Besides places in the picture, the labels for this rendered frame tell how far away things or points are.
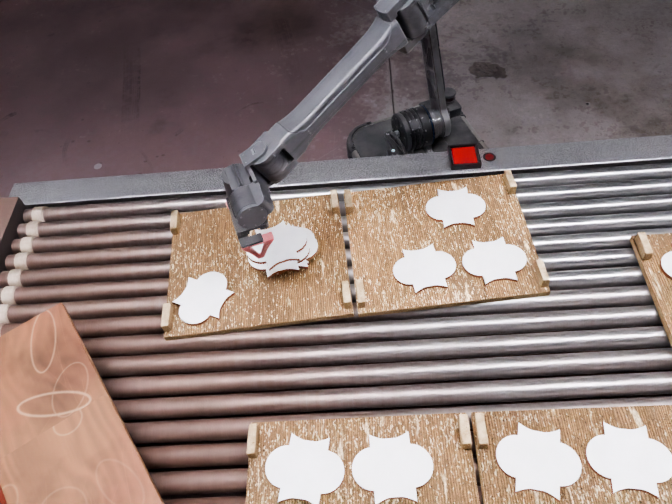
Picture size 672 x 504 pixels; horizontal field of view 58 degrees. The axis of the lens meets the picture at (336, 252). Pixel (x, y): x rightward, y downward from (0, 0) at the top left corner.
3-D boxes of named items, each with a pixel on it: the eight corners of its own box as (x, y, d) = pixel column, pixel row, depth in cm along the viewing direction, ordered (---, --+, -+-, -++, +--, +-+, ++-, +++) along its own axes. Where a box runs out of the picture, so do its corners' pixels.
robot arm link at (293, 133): (415, 21, 119) (395, -21, 111) (434, 30, 116) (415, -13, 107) (266, 178, 120) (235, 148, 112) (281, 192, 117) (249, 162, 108)
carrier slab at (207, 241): (175, 217, 151) (174, 213, 149) (338, 196, 150) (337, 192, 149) (165, 341, 130) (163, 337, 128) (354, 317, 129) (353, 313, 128)
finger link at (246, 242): (248, 270, 125) (239, 242, 117) (239, 245, 129) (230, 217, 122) (279, 260, 126) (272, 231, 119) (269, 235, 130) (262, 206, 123)
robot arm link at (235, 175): (245, 155, 115) (216, 164, 114) (255, 179, 111) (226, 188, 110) (251, 181, 120) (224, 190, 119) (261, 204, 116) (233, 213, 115)
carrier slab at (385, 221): (343, 196, 150) (343, 192, 149) (507, 177, 149) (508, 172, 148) (358, 317, 129) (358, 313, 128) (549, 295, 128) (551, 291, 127)
